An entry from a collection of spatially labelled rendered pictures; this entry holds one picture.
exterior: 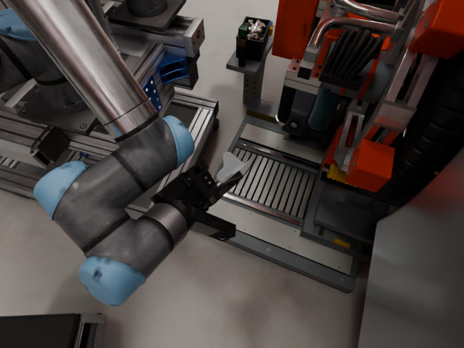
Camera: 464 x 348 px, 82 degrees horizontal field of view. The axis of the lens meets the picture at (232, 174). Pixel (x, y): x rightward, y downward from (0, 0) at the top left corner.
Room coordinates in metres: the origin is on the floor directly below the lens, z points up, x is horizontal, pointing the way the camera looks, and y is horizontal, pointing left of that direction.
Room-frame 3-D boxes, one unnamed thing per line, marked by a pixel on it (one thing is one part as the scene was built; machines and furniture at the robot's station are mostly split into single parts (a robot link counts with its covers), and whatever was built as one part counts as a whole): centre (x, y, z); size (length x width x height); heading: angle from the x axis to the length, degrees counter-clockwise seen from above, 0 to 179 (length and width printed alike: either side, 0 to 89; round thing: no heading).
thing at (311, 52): (0.58, -0.29, 1.03); 0.19 x 0.18 x 0.11; 67
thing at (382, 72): (0.65, -0.37, 0.85); 0.21 x 0.14 x 0.14; 67
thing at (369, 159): (0.33, -0.32, 0.85); 0.09 x 0.08 x 0.07; 157
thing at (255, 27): (1.34, -0.11, 0.51); 0.20 x 0.14 x 0.13; 164
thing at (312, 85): (0.54, -0.18, 0.93); 0.09 x 0.05 x 0.05; 67
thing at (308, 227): (0.56, -0.59, 0.13); 0.50 x 0.36 x 0.10; 157
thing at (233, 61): (1.38, -0.13, 0.44); 0.43 x 0.17 x 0.03; 157
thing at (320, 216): (0.56, -0.59, 0.32); 0.40 x 0.30 x 0.28; 157
